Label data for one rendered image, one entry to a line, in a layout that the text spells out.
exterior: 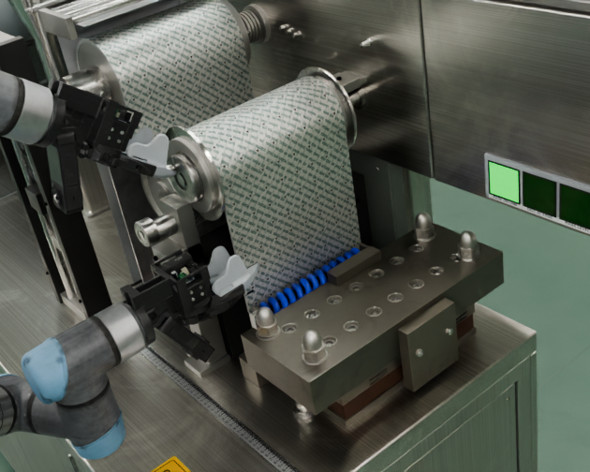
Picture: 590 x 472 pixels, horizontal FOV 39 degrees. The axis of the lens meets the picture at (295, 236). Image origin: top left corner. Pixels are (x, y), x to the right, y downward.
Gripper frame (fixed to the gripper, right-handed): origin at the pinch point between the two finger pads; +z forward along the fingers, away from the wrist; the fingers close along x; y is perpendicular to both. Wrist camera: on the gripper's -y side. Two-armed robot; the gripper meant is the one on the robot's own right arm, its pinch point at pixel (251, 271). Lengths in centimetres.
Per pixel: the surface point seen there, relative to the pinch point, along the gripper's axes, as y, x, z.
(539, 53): 29, -30, 30
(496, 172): 10.4, -22.8, 29.4
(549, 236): -110, 73, 171
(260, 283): -2.8, -0.3, 1.0
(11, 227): -19, 87, -10
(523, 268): -110, 68, 149
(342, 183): 6.2, -0.2, 19.4
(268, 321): -3.3, -8.2, -3.8
